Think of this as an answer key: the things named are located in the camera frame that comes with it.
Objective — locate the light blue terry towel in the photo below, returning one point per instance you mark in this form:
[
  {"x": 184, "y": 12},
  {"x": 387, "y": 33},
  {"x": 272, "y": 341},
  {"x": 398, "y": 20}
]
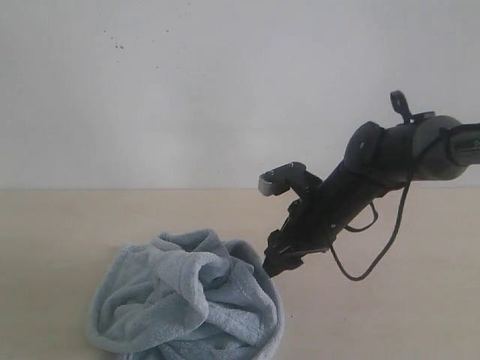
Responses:
[{"x": 188, "y": 296}]

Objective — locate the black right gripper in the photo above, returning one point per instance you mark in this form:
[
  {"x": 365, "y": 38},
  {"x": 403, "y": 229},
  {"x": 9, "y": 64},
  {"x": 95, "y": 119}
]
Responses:
[{"x": 313, "y": 226}]

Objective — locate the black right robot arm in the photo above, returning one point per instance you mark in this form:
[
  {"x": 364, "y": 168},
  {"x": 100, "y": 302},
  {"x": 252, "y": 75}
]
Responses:
[{"x": 377, "y": 160}]

